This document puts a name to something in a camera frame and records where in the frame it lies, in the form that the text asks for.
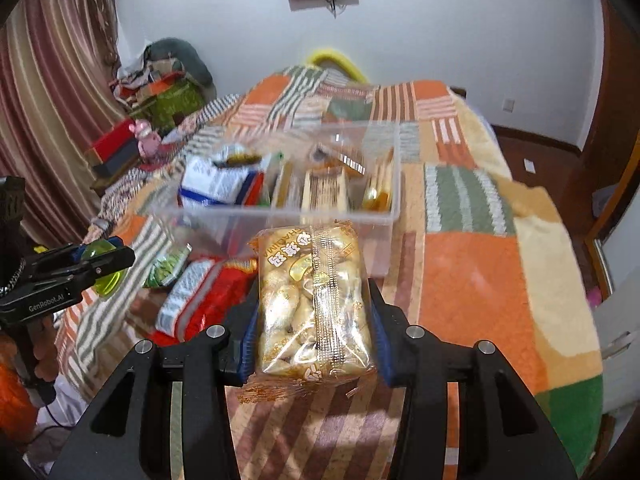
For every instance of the person's left forearm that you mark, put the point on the person's left forearm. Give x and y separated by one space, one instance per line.
12 390

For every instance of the clear plastic container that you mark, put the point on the clear plastic container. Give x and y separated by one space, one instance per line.
280 232

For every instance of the clear biscuit packet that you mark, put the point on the clear biscuit packet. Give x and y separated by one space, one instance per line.
377 190

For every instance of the person's left hand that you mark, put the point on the person's left hand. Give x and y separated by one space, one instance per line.
49 347

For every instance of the dark grey box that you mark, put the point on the dark grey box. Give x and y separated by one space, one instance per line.
117 165

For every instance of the yellow hoop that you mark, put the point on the yellow hoop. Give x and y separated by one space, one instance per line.
340 60

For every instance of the red snack packet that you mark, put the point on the red snack packet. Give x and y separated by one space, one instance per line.
200 300

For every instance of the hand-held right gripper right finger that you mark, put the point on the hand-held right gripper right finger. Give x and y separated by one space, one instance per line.
386 360

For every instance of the red box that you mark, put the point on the red box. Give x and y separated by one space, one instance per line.
112 142

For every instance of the green snack packet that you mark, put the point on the green snack packet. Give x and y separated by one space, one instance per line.
167 267

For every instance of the clear cookie bag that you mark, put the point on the clear cookie bag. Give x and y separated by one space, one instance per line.
325 192

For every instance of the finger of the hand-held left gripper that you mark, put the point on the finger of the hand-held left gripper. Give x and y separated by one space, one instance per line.
55 256
110 266

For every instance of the golden pastry packet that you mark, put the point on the golden pastry packet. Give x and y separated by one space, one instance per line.
310 310

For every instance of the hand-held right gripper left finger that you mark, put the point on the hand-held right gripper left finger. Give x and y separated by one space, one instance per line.
247 360

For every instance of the white paper scrap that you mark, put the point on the white paper scrap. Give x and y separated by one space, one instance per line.
528 164

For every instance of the striped brown curtain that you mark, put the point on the striped brown curtain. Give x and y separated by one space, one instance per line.
45 110

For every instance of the grey cushion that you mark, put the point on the grey cushion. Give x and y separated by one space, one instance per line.
185 57

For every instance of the green jelly cup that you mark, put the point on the green jelly cup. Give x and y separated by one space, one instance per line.
102 272

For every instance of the wooden door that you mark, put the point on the wooden door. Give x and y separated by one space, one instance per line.
620 75

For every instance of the wooden wardrobe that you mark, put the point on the wooden wardrobe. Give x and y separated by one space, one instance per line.
610 220

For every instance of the green patterned box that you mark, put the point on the green patterned box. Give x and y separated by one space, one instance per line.
175 105

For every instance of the pile of household clutter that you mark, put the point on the pile of household clutter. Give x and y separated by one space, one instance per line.
145 80

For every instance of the wall socket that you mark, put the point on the wall socket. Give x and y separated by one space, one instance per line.
508 105

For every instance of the blue and white snack packet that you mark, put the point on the blue and white snack packet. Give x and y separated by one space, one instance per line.
215 180

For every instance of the pink plush toy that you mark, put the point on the pink plush toy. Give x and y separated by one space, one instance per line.
146 140

